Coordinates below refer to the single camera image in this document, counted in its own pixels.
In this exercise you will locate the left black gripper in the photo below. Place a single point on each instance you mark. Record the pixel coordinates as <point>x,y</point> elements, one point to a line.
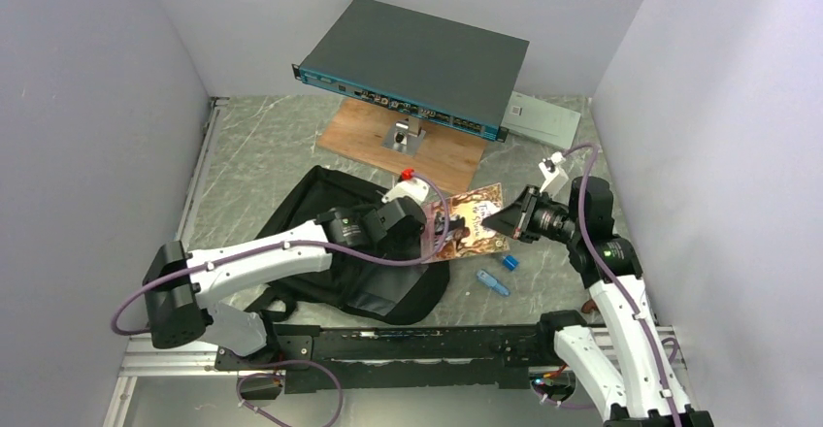
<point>380,206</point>

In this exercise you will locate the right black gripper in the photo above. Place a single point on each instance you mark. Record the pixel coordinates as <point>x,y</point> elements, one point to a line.
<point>516,218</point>

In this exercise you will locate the small pink card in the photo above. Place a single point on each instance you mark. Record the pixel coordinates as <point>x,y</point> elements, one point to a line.
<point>467,237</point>

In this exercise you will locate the black student backpack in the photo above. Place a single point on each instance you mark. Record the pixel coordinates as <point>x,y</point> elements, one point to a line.
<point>392,295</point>

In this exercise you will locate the grey box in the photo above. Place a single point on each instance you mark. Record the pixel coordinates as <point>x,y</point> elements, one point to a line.
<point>540,121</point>

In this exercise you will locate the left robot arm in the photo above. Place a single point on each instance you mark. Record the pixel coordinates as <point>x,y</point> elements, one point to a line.
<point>185,290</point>

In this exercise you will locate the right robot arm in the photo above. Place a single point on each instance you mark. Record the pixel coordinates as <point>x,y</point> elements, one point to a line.
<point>638,387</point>

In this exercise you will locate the small blue capped bottle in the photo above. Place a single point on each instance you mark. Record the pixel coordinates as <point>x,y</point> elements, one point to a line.
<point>510,262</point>

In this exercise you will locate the wooden base board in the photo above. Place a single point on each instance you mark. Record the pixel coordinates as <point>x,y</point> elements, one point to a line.
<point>447,156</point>

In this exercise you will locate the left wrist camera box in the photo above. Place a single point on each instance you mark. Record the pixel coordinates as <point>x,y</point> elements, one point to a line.
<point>409,185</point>

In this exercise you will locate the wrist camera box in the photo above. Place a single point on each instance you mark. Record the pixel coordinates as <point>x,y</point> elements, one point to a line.
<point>554,176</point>
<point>409,185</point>

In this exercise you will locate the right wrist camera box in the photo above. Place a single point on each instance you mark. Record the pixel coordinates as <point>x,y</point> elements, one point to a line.
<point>554,176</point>

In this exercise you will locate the metal stand bracket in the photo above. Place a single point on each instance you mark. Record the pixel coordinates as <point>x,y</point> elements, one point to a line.
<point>406,136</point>

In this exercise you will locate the blue grey network switch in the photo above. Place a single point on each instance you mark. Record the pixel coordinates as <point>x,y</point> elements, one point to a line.
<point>436,69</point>

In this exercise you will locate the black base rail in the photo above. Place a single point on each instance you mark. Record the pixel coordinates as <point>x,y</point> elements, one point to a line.
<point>503,356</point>

